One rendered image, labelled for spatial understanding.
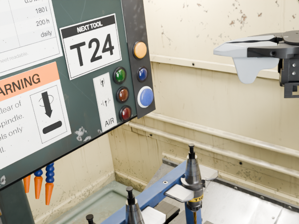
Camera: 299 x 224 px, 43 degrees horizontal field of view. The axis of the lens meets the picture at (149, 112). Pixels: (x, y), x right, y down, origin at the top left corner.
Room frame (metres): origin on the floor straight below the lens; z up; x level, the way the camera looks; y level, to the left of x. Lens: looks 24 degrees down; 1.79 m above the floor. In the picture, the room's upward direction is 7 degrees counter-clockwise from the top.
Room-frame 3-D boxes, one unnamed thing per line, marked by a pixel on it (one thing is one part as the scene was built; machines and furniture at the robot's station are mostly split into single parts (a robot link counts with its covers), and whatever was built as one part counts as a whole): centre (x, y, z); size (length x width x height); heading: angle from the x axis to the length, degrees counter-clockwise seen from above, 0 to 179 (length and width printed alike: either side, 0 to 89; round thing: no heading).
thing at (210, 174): (0.87, -0.13, 1.21); 0.07 x 0.05 x 0.01; 45
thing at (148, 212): (0.72, 0.02, 1.21); 0.07 x 0.05 x 0.01; 45
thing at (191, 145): (0.84, -0.09, 1.31); 0.02 x 0.02 x 0.03
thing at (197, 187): (0.84, -0.09, 1.21); 0.06 x 0.06 x 0.03
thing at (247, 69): (0.53, -0.15, 1.62); 0.09 x 0.03 x 0.06; 75
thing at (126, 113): (0.56, 0.04, 1.55); 0.02 x 0.01 x 0.02; 135
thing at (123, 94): (0.56, 0.04, 1.59); 0.02 x 0.01 x 0.02; 135
